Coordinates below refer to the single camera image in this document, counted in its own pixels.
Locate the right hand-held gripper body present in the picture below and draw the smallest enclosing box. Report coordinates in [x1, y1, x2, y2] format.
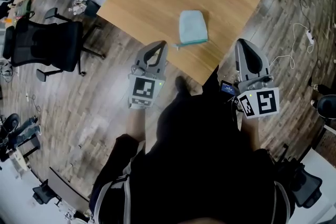
[233, 74, 280, 120]

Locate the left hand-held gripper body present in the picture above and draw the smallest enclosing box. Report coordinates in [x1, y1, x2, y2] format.
[128, 59, 168, 110]

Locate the light blue pouch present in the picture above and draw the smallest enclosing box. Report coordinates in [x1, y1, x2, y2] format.
[172, 9, 209, 51]

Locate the person's right forearm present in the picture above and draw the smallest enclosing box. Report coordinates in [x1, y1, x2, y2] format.
[240, 115, 263, 152]

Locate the person's left forearm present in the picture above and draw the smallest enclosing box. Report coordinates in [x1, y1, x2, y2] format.
[125, 107, 148, 143]

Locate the small device with blue screen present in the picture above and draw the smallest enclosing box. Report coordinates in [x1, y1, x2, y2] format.
[219, 80, 236, 95]

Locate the person's black shoe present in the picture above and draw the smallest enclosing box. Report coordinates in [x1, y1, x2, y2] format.
[175, 76, 194, 97]

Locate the white power strip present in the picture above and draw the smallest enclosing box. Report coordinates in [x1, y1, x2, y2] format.
[305, 29, 315, 46]

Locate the person's black clothing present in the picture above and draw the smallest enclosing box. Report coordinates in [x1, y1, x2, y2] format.
[88, 65, 297, 224]

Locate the black mesh office chair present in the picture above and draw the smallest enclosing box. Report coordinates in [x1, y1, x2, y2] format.
[274, 158, 323, 209]

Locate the large black office chair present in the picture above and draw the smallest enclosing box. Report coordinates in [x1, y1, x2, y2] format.
[2, 7, 106, 82]

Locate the small black office chair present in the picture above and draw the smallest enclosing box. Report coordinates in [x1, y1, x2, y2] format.
[32, 179, 63, 208]

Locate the white cable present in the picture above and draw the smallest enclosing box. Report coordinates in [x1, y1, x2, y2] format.
[269, 23, 315, 69]

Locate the black cable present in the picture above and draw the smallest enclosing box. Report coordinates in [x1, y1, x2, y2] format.
[288, 0, 323, 70]

